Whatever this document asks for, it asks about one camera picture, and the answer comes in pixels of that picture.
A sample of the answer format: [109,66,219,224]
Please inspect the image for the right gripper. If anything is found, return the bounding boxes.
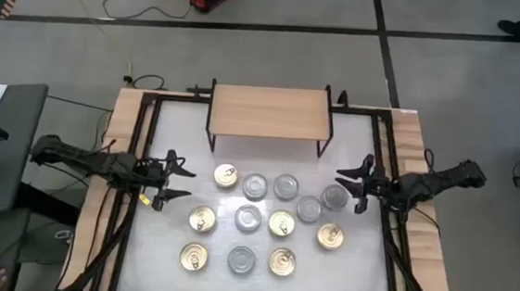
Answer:
[332,152,402,218]

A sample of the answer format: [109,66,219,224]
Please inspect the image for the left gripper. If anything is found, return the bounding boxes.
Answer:
[130,145,199,215]

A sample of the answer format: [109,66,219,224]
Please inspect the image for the gold-lid salmon can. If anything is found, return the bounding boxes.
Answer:
[187,204,218,234]
[267,246,298,278]
[212,161,241,190]
[267,209,297,239]
[315,221,347,252]
[178,242,210,273]

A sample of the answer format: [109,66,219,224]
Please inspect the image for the silver-lid tuna can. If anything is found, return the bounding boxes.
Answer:
[319,182,350,213]
[226,245,259,277]
[295,194,323,224]
[272,171,301,202]
[233,203,263,234]
[241,171,270,202]

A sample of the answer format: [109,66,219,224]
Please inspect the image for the wooden shelf black metal legs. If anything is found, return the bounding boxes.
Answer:
[203,77,339,162]

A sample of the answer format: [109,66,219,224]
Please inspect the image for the white glossy table sheet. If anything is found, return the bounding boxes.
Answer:
[116,95,407,291]

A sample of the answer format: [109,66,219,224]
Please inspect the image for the grey side desk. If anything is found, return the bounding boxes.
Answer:
[0,80,50,221]

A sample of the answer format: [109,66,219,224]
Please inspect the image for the person's shoe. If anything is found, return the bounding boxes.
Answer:
[495,18,520,40]

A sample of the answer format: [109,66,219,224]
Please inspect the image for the black plug cable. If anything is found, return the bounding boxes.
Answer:
[122,71,168,92]

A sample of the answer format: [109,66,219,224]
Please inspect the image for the white cable loop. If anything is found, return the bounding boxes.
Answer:
[54,228,74,244]

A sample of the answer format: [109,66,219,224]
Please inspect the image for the yellow power cable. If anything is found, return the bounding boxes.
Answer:
[44,0,140,79]

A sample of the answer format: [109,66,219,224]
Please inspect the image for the black floor cable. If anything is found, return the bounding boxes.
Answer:
[100,0,194,26]

